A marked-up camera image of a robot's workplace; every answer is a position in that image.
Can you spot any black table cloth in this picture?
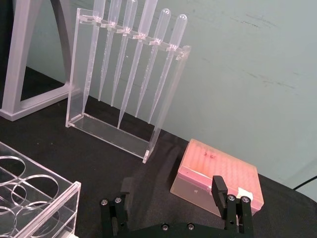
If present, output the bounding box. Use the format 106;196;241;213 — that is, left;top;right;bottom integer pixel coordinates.
0;64;317;238

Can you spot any clear acrylic pipette stand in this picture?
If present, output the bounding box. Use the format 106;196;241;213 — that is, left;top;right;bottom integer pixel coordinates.
65;8;192;165

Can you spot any pink pipette tip box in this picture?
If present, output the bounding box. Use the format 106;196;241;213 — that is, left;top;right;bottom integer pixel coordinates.
170;138;264;218

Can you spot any thin black cable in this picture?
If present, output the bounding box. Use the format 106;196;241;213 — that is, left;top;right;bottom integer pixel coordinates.
293;175;317;191

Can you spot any clear plastic transfer pipette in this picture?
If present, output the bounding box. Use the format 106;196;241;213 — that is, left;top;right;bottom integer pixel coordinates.
117;0;159;130
110;0;138;107
83;0;106;114
147;14;188;124
98;0;122;102
134;9;172;118

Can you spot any clear acrylic tube rack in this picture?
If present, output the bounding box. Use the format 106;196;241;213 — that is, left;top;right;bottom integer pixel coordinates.
0;141;82;238

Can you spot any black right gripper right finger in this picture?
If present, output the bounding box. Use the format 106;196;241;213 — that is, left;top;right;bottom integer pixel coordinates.
211;175;255;235

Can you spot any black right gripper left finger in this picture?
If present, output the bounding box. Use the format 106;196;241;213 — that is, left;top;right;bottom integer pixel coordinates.
100;177;132;237

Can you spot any white arched plastic stand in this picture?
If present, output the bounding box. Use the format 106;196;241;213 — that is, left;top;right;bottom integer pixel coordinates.
0;0;81;122

